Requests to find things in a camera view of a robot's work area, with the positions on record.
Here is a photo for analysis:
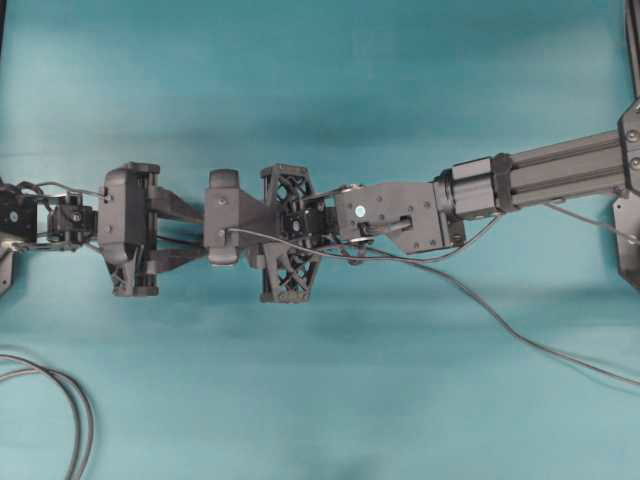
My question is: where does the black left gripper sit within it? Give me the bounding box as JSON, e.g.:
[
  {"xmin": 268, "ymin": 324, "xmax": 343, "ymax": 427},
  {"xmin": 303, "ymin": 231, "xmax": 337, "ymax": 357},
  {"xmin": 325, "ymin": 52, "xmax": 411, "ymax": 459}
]
[{"xmin": 97, "ymin": 162, "xmax": 205, "ymax": 296}]

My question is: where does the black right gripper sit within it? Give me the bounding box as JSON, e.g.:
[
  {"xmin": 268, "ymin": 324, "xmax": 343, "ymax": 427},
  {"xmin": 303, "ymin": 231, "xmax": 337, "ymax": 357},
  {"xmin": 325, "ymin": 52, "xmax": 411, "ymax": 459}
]
[{"xmin": 254, "ymin": 164, "xmax": 332, "ymax": 303}]

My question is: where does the black female USB cable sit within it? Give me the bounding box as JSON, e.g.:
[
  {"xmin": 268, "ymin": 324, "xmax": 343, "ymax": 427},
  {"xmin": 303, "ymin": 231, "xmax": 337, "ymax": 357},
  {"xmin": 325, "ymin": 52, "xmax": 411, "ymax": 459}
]
[{"xmin": 154, "ymin": 234, "xmax": 206, "ymax": 249}]

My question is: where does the black male USB cable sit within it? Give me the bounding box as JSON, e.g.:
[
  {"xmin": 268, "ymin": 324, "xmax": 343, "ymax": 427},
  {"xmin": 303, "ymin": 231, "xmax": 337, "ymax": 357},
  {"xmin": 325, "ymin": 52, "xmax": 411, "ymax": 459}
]
[{"xmin": 344, "ymin": 249, "xmax": 640, "ymax": 386}]

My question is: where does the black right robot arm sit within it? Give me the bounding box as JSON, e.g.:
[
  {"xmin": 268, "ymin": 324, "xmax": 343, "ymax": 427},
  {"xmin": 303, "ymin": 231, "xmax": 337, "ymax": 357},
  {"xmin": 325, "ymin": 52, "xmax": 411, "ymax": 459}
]
[{"xmin": 234, "ymin": 104, "xmax": 639, "ymax": 302}]

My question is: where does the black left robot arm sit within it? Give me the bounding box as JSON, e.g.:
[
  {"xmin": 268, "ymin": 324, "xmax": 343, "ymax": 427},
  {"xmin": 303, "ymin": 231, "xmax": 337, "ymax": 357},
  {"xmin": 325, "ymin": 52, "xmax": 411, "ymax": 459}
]
[{"xmin": 1, "ymin": 162, "xmax": 205, "ymax": 297}]

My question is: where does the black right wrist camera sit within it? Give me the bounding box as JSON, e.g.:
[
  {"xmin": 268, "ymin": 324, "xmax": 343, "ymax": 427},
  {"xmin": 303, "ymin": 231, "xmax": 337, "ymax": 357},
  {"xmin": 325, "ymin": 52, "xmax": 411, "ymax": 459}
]
[{"xmin": 201, "ymin": 169, "xmax": 274, "ymax": 269}]

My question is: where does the black cable loop inner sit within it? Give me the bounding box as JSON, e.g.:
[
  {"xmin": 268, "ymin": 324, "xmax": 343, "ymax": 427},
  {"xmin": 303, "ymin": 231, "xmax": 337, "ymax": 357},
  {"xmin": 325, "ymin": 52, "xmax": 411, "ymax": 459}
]
[{"xmin": 0, "ymin": 368, "xmax": 84, "ymax": 480}]

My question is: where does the black cable loop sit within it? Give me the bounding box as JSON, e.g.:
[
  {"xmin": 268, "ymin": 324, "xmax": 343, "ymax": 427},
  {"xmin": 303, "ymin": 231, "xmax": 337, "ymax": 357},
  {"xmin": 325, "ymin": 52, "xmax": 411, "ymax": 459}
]
[
  {"xmin": 0, "ymin": 368, "xmax": 84, "ymax": 480},
  {"xmin": 0, "ymin": 353, "xmax": 96, "ymax": 480}
]

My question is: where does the black cable loop outer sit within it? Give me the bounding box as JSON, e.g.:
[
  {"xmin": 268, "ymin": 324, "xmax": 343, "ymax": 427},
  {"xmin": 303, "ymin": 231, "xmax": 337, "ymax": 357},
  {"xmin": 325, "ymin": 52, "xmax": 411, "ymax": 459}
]
[{"xmin": 0, "ymin": 353, "xmax": 96, "ymax": 480}]

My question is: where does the black frame post left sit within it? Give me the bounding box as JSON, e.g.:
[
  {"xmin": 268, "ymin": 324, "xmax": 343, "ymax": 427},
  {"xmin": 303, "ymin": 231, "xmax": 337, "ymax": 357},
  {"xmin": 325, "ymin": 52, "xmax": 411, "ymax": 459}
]
[{"xmin": 0, "ymin": 0, "xmax": 7, "ymax": 57}]

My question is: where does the black frame post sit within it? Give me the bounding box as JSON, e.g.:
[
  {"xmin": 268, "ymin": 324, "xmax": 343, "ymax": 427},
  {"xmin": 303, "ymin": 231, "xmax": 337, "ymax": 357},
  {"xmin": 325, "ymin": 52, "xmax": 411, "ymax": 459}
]
[
  {"xmin": 624, "ymin": 0, "xmax": 640, "ymax": 98},
  {"xmin": 0, "ymin": 0, "xmax": 7, "ymax": 57}
]

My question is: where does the black frame post right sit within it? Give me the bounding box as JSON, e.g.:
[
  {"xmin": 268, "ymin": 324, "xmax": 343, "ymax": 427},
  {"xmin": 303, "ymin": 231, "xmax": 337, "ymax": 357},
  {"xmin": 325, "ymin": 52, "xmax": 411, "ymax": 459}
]
[{"xmin": 624, "ymin": 0, "xmax": 640, "ymax": 98}]

